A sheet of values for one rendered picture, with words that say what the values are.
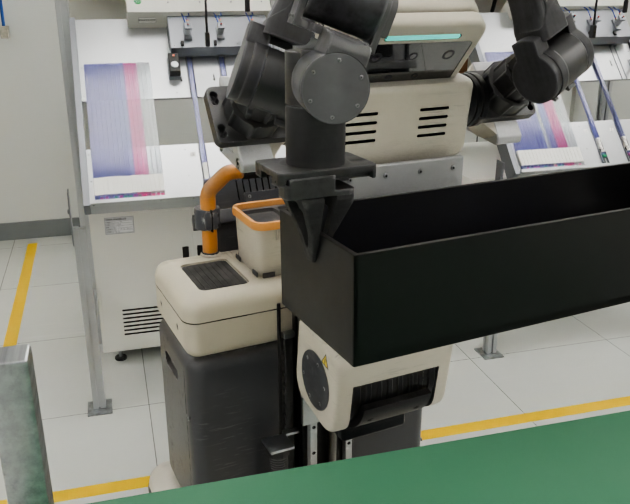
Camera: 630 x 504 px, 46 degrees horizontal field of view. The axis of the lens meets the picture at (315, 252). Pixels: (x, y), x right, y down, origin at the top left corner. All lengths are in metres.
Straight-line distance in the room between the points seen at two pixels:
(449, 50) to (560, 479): 0.64
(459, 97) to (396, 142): 0.12
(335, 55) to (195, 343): 0.88
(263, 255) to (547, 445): 0.82
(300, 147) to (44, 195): 3.73
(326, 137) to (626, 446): 0.40
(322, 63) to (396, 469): 0.35
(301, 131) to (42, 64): 3.61
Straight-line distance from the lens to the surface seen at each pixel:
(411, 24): 1.03
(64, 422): 2.62
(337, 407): 1.22
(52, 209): 4.40
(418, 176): 1.14
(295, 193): 0.68
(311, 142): 0.69
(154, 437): 2.47
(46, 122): 4.29
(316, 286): 0.75
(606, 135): 3.00
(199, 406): 1.46
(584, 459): 0.74
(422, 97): 1.13
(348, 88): 0.61
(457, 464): 0.70
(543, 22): 1.14
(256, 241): 1.43
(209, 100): 1.05
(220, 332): 1.40
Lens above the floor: 1.36
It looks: 20 degrees down
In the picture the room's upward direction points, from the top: straight up
